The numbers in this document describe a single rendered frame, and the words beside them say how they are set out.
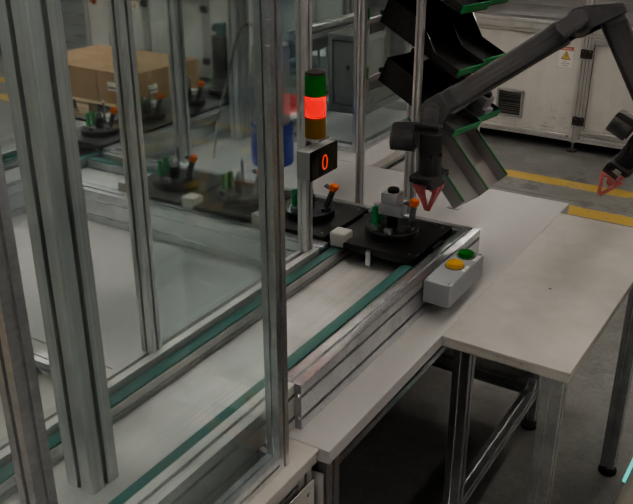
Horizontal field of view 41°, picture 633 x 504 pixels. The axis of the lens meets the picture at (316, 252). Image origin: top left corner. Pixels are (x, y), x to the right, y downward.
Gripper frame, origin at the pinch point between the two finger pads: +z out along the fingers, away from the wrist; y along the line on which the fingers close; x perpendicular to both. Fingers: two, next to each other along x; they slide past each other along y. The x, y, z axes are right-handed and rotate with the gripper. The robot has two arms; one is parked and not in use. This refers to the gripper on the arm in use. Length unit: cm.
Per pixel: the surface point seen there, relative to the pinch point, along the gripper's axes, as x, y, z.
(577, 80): -71, -407, 53
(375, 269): -8.1, 11.6, 14.7
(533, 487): 41, 23, 54
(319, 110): -19.6, 20.2, -26.7
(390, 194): -9.6, 1.8, -2.2
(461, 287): 15.2, 11.7, 13.6
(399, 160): -58, -102, 25
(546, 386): 41, 23, 26
